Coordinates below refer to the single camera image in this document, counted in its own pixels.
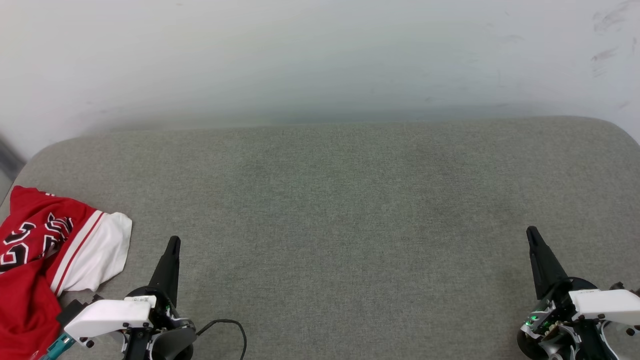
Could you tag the grey fabric sofa cushion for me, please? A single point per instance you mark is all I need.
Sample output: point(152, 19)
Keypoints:
point(325, 225)

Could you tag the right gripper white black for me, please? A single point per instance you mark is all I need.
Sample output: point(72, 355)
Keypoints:
point(600, 305)

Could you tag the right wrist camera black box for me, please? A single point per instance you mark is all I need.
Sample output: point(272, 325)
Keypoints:
point(620, 287)

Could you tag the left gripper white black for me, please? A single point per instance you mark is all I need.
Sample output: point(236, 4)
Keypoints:
point(110, 315)

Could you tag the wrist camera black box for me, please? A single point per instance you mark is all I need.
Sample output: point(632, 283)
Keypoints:
point(620, 287)
point(72, 311)

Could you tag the red white basketball jersey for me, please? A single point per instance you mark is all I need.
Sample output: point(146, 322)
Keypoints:
point(30, 300)

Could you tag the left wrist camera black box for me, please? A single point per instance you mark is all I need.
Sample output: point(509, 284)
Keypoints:
point(72, 311)

